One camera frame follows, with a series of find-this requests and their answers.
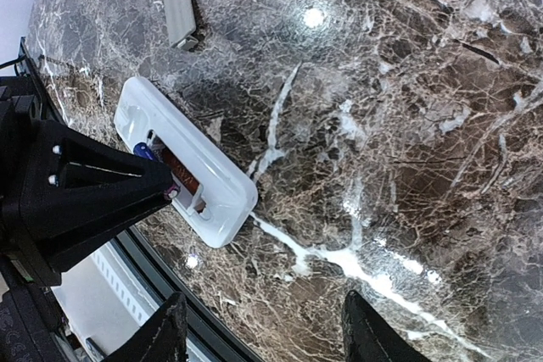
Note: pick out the white remote control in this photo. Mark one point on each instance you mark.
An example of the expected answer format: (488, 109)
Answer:
(215, 197)

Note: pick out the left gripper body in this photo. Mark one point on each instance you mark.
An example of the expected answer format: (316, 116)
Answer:
(33, 161)

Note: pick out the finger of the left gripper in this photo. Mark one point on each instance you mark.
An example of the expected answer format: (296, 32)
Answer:
(106, 192)

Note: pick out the black front rail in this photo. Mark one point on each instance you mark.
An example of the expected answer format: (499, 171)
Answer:
(207, 338)

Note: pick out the blue AA battery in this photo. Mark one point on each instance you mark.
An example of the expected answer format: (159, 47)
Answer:
(144, 151)

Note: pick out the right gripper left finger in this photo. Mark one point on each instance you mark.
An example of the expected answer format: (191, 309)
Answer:
(163, 337)

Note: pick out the white slotted cable duct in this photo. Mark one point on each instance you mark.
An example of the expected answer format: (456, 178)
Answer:
(120, 285)

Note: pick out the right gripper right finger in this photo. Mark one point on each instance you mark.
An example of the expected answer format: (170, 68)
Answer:
(369, 338)

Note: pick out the grey battery cover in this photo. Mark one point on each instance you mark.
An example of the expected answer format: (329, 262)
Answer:
(180, 24)

